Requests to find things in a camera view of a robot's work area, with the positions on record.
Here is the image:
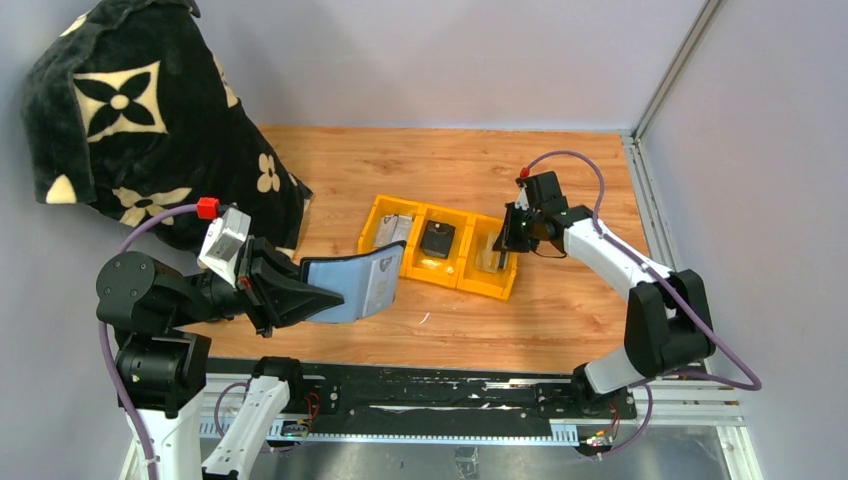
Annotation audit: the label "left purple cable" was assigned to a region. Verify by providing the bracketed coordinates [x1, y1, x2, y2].
[97, 197, 223, 480]

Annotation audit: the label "beige cards in right bin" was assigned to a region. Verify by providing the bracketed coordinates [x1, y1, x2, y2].
[475, 234, 508, 274]

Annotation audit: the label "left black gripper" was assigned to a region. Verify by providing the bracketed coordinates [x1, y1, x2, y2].
[170, 229, 345, 330]

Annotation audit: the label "black floral blanket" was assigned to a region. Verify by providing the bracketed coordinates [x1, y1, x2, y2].
[21, 1, 312, 254]

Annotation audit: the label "yellow three-compartment bin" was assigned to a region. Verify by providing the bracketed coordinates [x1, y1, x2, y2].
[357, 195, 518, 300]

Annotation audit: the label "black wallet in middle bin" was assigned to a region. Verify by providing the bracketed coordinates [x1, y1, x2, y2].
[419, 220, 456, 259]

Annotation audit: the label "purple cable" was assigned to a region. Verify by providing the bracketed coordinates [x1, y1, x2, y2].
[517, 150, 763, 458]
[97, 197, 223, 480]

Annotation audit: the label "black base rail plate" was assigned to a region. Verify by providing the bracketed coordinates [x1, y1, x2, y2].
[205, 357, 639, 439]

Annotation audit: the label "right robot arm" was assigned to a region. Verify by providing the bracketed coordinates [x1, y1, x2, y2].
[494, 169, 716, 418]

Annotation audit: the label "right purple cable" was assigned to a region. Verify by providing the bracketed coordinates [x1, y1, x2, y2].
[517, 150, 763, 458]

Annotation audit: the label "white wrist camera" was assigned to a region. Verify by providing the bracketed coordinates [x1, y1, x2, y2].
[515, 177, 538, 211]
[198, 207, 252, 287]

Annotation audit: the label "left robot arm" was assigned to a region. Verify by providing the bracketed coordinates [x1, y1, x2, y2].
[96, 238, 344, 479]

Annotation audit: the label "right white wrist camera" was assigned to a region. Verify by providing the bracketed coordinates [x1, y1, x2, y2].
[515, 177, 538, 211]

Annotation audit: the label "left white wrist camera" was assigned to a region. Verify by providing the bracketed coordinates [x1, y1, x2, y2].
[198, 207, 252, 287]

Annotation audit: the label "aluminium frame post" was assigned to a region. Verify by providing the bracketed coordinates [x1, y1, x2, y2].
[631, 0, 726, 143]

